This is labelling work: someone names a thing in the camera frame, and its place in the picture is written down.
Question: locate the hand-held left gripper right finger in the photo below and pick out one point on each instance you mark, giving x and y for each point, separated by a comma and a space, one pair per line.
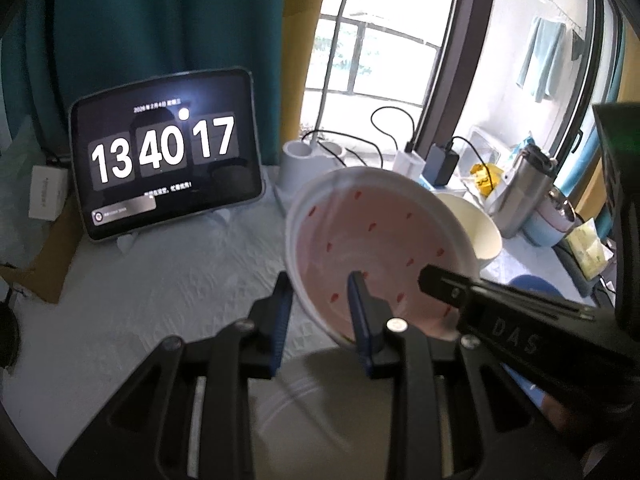
357, 305

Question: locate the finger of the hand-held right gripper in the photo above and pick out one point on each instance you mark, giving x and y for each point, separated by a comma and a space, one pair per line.
450, 287

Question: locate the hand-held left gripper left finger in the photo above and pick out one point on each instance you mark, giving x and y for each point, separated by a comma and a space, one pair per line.
282, 310

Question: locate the blue plate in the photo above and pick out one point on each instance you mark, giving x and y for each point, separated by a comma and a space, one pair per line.
527, 390

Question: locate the cream bowl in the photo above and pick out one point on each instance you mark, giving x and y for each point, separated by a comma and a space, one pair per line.
485, 240

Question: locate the white bowl with pink inside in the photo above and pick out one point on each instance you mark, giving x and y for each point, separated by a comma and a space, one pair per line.
375, 240

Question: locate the blue bowl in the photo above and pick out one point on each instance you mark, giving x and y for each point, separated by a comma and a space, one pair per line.
535, 284

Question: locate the cream plate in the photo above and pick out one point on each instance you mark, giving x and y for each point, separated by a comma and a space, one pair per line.
320, 410

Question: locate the yellow tissue pack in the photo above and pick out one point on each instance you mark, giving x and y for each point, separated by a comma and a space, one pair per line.
587, 250

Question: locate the steel thermos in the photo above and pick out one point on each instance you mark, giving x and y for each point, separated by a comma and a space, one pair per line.
520, 200

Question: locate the yellow packet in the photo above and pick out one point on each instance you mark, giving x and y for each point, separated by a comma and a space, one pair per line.
485, 179

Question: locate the pink and blue container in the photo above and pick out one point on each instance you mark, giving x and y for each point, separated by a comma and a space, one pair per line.
550, 227

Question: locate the dark charger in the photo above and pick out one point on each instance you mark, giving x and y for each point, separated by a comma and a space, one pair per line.
441, 165

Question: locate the white charger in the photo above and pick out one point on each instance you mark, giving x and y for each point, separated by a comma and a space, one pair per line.
407, 164

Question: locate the clear plastic box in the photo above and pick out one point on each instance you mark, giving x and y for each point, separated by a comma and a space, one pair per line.
487, 147

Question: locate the white desk lamp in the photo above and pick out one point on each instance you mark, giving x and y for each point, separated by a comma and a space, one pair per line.
300, 165

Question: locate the clear tablet stand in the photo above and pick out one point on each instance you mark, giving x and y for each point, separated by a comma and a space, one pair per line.
125, 242

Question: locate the cardboard box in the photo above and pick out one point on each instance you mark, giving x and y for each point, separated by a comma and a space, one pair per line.
50, 265

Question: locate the tablet showing clock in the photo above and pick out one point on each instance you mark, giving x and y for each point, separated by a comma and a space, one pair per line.
165, 100

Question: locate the hanging light blue towel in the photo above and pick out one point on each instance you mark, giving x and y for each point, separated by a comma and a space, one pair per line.
542, 60

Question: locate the yellow curtain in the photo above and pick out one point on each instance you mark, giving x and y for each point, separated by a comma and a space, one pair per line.
295, 60

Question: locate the small white box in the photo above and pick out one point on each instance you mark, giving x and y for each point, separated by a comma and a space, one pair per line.
47, 192

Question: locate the black round pouch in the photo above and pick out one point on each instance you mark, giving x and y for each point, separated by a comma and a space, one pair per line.
7, 335

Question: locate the clear plastic bags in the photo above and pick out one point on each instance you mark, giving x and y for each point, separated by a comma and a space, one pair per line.
20, 160

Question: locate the teal curtain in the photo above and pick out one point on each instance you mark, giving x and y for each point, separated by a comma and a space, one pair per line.
150, 20

